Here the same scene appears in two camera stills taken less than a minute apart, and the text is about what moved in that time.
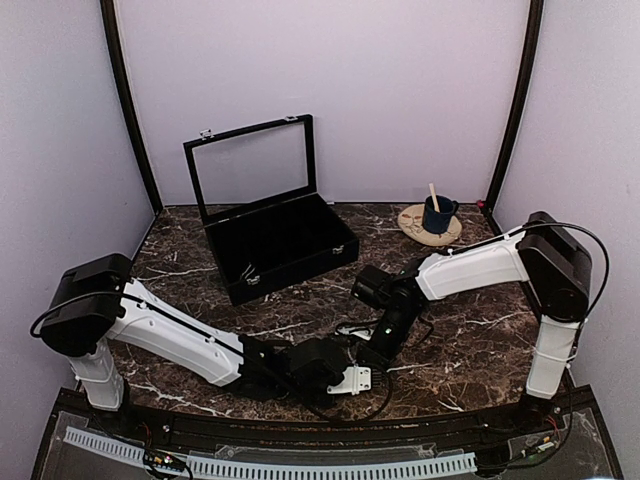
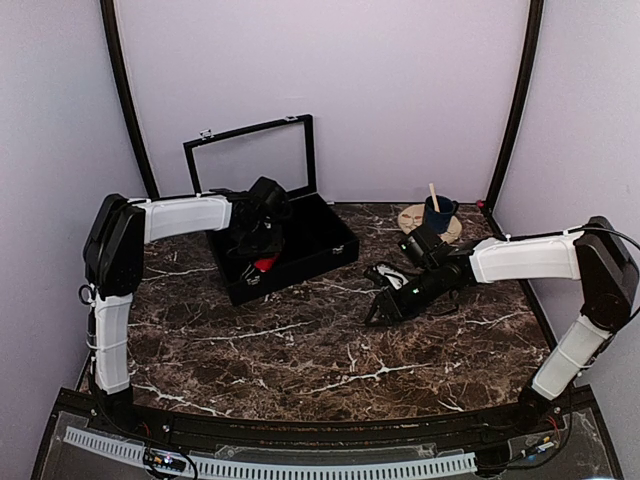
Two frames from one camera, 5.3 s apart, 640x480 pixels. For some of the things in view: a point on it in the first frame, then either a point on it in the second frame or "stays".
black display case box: [257, 195] stays
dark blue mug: [437, 223] stays
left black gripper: [328, 402] -> [275, 245]
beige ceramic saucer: [411, 222] stays
